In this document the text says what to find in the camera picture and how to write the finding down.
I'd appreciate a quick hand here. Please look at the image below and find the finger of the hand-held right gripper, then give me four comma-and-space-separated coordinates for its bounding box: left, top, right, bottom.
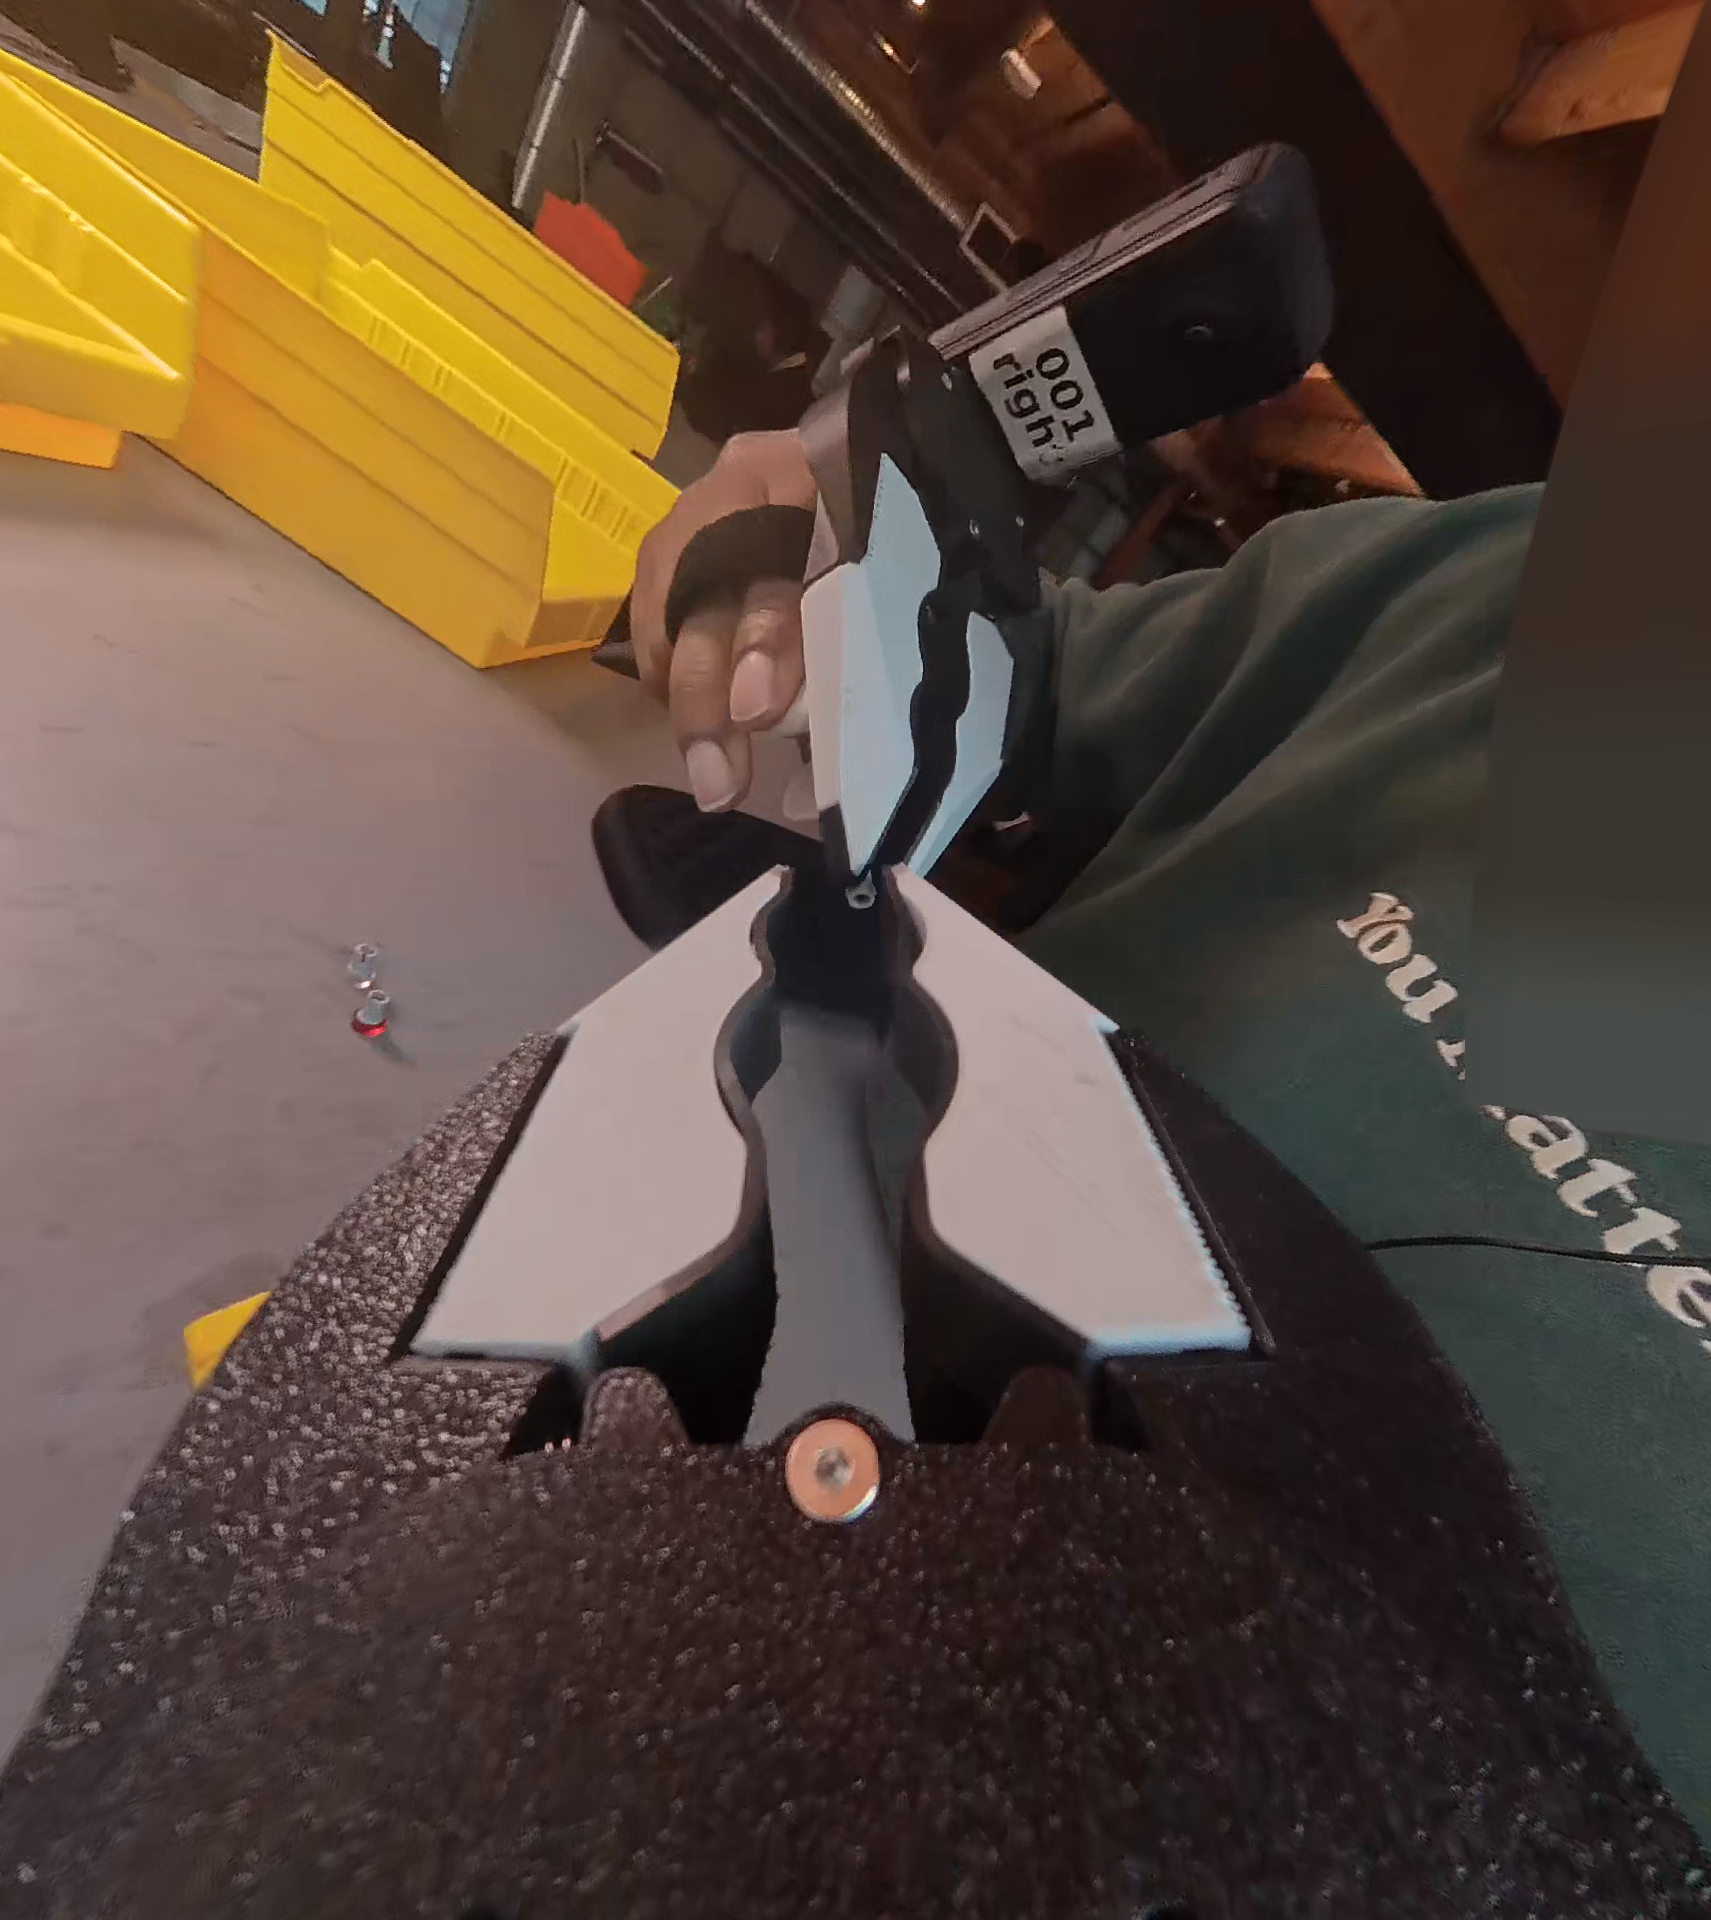
800, 450, 948, 888
890, 612, 1022, 883

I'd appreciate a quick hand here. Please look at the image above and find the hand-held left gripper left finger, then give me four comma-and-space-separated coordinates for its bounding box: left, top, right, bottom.
412, 866, 802, 1448

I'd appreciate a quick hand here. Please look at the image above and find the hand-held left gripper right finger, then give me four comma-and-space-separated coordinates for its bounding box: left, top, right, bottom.
882, 870, 1255, 1448

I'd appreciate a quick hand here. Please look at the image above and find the yellow lego panel piece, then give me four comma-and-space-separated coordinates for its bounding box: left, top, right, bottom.
184, 1289, 272, 1389

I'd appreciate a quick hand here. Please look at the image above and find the person's right hand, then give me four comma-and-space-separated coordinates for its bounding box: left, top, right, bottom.
628, 431, 816, 816

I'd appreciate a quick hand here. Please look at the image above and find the black mesh cushion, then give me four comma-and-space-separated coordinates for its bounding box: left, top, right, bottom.
592, 784, 812, 953

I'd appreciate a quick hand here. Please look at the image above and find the small orange plastic object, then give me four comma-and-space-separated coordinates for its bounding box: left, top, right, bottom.
532, 186, 650, 310

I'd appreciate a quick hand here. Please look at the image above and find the person's green sweatshirt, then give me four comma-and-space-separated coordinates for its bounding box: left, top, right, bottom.
1020, 840, 1711, 1899

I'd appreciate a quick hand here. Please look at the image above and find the black drawstring cord with bead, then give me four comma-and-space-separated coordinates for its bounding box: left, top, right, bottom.
1365, 1231, 1711, 1265

